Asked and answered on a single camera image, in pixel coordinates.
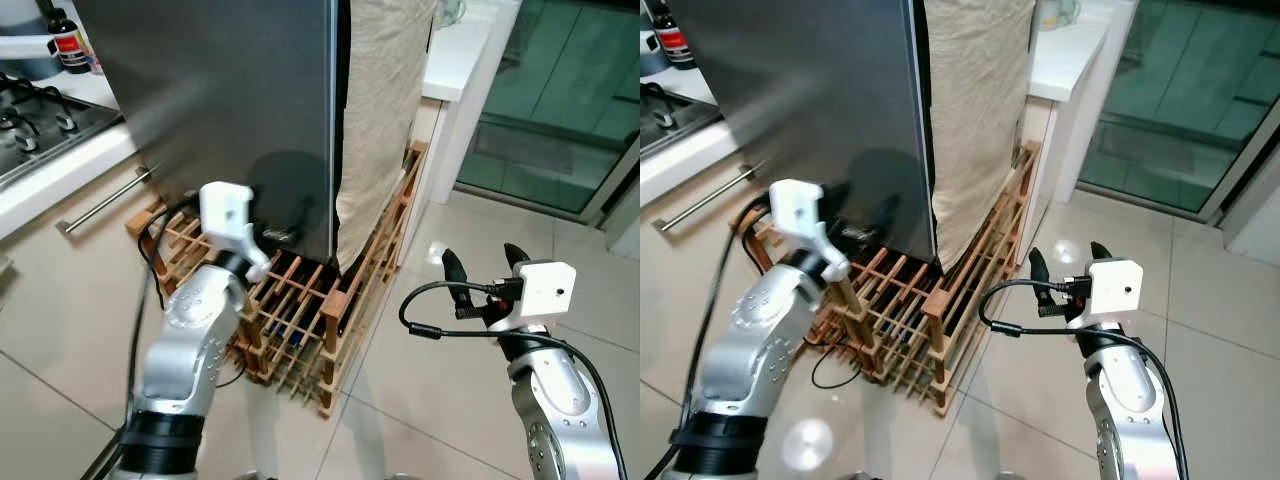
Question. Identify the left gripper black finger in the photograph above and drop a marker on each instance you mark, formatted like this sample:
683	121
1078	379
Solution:
886	217
836	197
302	218

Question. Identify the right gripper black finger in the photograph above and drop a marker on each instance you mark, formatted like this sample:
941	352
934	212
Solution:
516	256
455	272
1100	253
1039	268

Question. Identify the grey mini fridge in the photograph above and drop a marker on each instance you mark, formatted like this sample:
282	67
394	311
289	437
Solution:
220	90
810	90

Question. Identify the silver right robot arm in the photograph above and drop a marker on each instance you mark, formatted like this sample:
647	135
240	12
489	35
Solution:
1125	400
550	400

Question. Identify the beige cloth draped over fridge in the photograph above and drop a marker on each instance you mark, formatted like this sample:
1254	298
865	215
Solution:
980	100
385	100

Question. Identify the wooden wine rack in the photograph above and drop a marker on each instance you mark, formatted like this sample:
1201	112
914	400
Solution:
300	320
900	320

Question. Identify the sliding glass door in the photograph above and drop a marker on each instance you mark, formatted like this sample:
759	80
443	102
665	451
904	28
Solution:
560	100
1180	100

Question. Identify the beige kitchen cabinet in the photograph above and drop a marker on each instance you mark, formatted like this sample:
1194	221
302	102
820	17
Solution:
690	280
60	280

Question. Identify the black gas stove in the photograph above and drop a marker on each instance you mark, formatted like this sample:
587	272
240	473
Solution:
675	120
50	130

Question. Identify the dark blue grey pot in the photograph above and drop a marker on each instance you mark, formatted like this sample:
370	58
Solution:
25	68
652	58

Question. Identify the grey mug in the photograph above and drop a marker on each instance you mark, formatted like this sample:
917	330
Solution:
1057	12
450	12

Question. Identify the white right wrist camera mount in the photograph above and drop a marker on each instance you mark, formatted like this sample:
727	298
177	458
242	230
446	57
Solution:
548	290
1115	288

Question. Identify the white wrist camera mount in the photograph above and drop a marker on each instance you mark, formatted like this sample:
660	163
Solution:
1115	288
225	210
795	205
548	290

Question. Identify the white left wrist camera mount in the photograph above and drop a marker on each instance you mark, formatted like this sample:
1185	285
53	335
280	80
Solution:
795	205
225	210

